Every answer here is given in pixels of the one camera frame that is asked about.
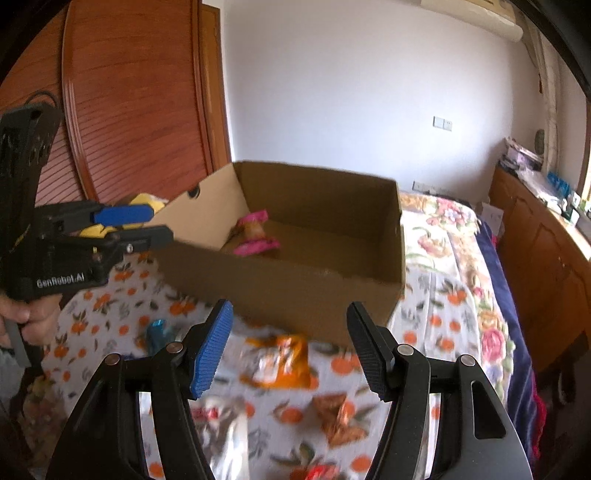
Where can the white paper bag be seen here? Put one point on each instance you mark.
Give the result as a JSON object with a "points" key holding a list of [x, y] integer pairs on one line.
{"points": [[491, 221]]}

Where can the floral blanket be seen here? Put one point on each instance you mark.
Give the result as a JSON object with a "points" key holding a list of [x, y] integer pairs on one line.
{"points": [[489, 341]]}

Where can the window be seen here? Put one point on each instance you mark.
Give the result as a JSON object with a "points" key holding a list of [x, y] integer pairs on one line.
{"points": [[587, 157]]}

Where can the blue boxed item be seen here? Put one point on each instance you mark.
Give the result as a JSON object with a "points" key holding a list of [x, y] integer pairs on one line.
{"points": [[559, 183]]}

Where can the white wall switch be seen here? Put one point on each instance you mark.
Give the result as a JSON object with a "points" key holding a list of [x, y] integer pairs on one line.
{"points": [[443, 122]]}

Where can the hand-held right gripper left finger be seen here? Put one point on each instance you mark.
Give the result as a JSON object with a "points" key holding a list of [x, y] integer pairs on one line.
{"points": [[212, 350]]}

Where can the white wrapped pipe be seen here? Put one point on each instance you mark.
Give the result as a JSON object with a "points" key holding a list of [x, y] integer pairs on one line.
{"points": [[549, 92]]}

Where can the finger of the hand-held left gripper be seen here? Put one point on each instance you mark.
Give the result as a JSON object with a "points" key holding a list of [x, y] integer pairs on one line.
{"points": [[143, 240], [124, 215]]}

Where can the person's left hand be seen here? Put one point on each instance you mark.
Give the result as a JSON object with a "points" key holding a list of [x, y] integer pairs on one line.
{"points": [[39, 318]]}

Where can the floral cloth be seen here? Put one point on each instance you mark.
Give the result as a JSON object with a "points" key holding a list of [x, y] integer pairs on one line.
{"points": [[39, 415]]}

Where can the silver snack packet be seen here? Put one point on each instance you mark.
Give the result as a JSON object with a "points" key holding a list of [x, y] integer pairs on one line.
{"points": [[226, 434]]}

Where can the red snack packet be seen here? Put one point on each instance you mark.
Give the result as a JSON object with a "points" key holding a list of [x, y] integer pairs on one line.
{"points": [[318, 473]]}

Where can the yellow printed pillow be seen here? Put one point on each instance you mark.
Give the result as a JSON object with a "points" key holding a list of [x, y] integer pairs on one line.
{"points": [[147, 201]]}

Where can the pink snack packet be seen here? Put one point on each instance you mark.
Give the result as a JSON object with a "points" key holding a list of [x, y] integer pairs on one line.
{"points": [[251, 249]]}

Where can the brown cardboard box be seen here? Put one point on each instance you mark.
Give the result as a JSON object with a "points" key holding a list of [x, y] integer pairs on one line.
{"points": [[277, 286]]}

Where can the blue candy wrapper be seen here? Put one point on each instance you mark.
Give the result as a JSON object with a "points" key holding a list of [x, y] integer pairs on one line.
{"points": [[157, 332]]}

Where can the white wall socket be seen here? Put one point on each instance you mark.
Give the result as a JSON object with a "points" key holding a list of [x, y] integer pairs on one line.
{"points": [[427, 187]]}

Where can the orange fruit print bedsheet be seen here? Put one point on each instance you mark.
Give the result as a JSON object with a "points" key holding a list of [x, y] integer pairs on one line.
{"points": [[443, 323]]}

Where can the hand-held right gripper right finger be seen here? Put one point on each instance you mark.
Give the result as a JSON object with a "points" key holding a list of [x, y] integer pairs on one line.
{"points": [[369, 355]]}

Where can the pile of papers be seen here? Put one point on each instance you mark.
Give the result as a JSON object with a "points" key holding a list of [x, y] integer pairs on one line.
{"points": [[519, 154]]}

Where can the copper foil snack packet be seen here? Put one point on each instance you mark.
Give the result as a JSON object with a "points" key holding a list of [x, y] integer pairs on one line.
{"points": [[339, 420]]}

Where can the orange snack packet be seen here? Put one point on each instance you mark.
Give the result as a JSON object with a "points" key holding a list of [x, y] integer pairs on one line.
{"points": [[291, 364]]}

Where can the wooden cabinet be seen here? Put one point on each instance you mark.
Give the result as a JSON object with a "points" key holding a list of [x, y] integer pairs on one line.
{"points": [[545, 258]]}

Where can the white air conditioner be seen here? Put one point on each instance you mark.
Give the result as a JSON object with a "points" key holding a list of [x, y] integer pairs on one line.
{"points": [[498, 23]]}

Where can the red cloth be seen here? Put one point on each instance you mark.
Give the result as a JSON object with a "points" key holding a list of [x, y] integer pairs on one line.
{"points": [[539, 415]]}

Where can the navy blue blanket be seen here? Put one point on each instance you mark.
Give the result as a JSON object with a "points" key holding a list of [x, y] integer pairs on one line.
{"points": [[512, 323]]}

